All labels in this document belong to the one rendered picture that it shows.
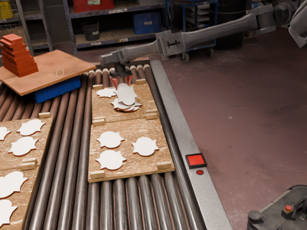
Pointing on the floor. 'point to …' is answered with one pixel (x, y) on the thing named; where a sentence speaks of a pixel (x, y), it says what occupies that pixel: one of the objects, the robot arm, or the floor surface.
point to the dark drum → (224, 10)
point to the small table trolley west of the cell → (194, 24)
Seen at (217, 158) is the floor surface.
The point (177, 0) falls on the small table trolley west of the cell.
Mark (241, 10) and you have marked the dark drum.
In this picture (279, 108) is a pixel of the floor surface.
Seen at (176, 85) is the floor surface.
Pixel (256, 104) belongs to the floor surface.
